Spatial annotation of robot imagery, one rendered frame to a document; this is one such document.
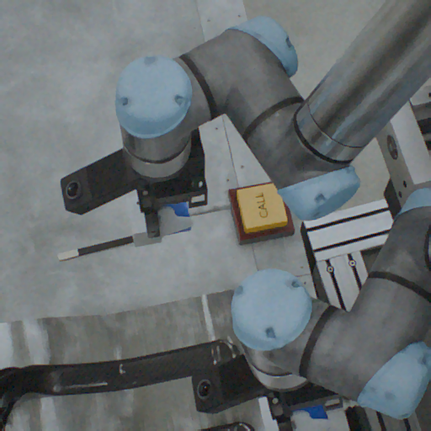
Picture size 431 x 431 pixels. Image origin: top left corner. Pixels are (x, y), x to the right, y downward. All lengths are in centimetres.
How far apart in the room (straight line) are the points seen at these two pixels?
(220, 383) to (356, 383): 24
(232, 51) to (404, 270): 28
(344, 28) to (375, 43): 166
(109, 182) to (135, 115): 20
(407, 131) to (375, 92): 43
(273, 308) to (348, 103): 20
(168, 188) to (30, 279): 35
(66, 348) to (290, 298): 46
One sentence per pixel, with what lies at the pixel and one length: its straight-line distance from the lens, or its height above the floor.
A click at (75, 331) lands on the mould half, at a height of 91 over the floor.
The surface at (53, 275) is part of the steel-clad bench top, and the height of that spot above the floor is 80.
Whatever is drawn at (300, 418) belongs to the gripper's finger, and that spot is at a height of 102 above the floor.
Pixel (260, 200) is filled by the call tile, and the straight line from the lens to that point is 156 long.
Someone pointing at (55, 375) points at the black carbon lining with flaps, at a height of 92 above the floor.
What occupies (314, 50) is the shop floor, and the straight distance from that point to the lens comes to 263.
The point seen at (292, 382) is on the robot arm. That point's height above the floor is 116.
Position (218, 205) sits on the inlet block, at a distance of 145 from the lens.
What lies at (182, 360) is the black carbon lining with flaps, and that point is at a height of 88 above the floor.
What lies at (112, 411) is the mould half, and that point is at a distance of 142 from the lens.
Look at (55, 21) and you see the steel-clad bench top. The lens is 174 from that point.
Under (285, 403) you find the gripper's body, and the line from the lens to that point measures 124.
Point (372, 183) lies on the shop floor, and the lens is 250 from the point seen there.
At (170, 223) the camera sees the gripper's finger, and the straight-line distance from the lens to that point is 137.
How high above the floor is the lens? 229
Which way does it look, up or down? 70 degrees down
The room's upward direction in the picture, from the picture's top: 3 degrees clockwise
